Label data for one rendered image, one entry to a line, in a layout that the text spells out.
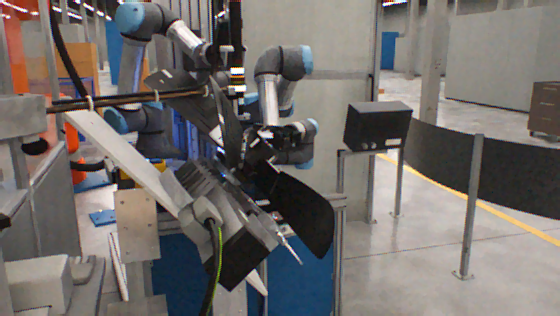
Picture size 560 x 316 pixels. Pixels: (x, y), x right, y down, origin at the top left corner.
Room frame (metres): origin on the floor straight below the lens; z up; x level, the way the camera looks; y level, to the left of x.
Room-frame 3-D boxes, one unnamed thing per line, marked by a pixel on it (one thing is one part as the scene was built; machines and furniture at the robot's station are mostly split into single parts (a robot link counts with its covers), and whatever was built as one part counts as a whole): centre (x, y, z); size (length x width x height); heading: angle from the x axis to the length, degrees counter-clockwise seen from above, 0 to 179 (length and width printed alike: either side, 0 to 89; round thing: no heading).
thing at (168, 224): (1.65, 0.13, 0.82); 0.90 x 0.04 x 0.08; 108
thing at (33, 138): (0.81, 0.48, 1.31); 0.05 x 0.04 x 0.05; 143
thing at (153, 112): (1.86, 0.58, 1.20); 0.13 x 0.12 x 0.14; 149
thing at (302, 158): (1.62, -0.08, 1.08); 0.11 x 0.08 x 0.11; 102
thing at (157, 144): (1.87, 0.57, 1.09); 0.15 x 0.15 x 0.10
